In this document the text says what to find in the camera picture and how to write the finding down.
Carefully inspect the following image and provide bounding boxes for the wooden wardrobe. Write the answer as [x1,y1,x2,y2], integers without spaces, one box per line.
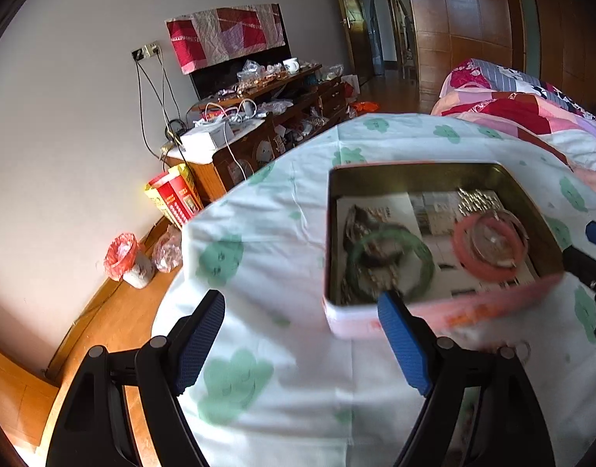
[329,0,596,112]

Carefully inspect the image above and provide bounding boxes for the pink bangle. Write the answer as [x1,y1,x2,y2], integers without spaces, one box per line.
[451,214,528,283]

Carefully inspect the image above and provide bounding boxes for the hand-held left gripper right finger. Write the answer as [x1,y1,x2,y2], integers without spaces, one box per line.
[377,290,556,467]

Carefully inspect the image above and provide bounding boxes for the wooden door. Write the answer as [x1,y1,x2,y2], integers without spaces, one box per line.
[331,0,371,89]

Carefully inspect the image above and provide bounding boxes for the wooden television cabinet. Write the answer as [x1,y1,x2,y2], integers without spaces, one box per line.
[164,64,350,205]

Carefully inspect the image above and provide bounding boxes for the red patchwork television cover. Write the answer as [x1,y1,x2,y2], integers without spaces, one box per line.
[165,4,286,75]

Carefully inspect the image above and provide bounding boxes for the pink patchwork quilt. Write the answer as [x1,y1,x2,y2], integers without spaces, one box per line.
[430,57,596,173]

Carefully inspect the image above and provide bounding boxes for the green jade bangle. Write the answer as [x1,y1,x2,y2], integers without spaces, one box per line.
[345,226,435,302]

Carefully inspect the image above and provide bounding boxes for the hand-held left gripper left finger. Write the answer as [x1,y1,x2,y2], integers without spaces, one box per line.
[45,289,227,467]

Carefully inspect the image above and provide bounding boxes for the crumpled clear plastic bag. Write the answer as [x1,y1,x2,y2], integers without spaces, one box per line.
[152,226,184,273]

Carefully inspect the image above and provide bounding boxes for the pile of small packets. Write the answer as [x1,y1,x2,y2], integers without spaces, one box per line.
[237,60,289,93]

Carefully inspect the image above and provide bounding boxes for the red and yellow paper bag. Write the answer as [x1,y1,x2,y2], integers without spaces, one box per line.
[143,164,204,227]

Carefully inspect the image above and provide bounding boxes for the black power cables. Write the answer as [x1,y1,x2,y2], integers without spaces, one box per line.
[135,58,189,161]

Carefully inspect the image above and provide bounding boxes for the white cardboard box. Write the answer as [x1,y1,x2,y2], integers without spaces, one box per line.
[180,124,235,153]

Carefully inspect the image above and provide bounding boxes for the trash bin with red bag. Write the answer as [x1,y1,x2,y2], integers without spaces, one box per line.
[104,233,155,289]

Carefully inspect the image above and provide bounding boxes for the small metal ring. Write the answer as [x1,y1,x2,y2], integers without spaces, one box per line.
[497,342,531,362]

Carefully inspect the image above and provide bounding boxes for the white charger cable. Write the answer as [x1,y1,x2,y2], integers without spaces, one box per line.
[203,100,260,125]

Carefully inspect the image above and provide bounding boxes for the pink tin box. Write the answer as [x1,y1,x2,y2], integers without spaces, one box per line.
[322,160,568,341]

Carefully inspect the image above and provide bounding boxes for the printed paper leaflet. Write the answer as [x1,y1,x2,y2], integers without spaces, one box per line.
[334,190,542,302]

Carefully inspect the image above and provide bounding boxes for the black television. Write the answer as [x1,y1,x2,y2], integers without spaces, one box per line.
[190,5,293,103]

